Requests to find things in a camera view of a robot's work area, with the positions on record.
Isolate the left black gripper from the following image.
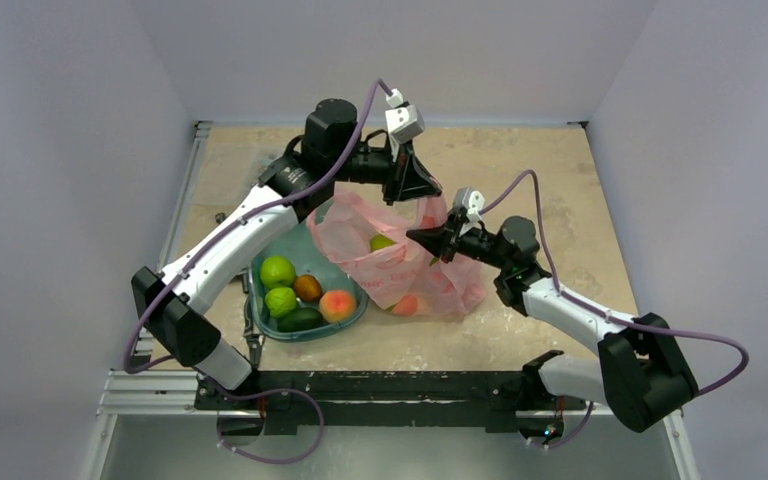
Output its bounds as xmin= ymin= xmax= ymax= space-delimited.
xmin=329 ymin=131 xmax=441 ymax=205

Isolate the pink plastic bag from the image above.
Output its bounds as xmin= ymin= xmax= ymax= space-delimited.
xmin=305 ymin=187 xmax=486 ymax=316

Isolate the green fake pear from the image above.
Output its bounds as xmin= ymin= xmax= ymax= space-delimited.
xmin=369 ymin=234 xmax=396 ymax=253

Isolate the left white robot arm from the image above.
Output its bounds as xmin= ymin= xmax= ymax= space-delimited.
xmin=131 ymin=93 xmax=442 ymax=409

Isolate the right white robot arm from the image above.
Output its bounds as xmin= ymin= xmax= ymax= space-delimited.
xmin=406 ymin=208 xmax=701 ymax=432

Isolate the pink fake peach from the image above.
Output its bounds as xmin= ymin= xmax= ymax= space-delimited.
xmin=319 ymin=290 xmax=357 ymax=324

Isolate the brown fake kiwi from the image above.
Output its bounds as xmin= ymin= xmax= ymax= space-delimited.
xmin=292 ymin=274 xmax=324 ymax=303

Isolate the dark green fake avocado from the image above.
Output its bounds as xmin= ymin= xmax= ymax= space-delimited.
xmin=276 ymin=307 xmax=325 ymax=333

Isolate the green fake apple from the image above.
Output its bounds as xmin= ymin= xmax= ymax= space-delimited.
xmin=259 ymin=256 xmax=297 ymax=290

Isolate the teal plastic fruit tray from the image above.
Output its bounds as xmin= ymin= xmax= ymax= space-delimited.
xmin=244 ymin=224 xmax=369 ymax=342

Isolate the clear plastic packet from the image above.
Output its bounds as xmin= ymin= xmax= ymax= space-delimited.
xmin=246 ymin=149 xmax=283 ymax=184

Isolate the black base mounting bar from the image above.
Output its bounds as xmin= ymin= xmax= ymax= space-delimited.
xmin=194 ymin=370 xmax=586 ymax=442

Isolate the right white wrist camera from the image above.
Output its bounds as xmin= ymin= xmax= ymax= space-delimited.
xmin=452 ymin=187 xmax=485 ymax=237

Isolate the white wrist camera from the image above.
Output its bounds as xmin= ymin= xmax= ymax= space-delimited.
xmin=452 ymin=187 xmax=485 ymax=237
xmin=385 ymin=88 xmax=425 ymax=162

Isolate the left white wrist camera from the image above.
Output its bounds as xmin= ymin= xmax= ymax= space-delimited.
xmin=385 ymin=88 xmax=425 ymax=162

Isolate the aluminium frame rail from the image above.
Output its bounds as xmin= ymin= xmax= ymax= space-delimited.
xmin=79 ymin=120 xmax=266 ymax=480

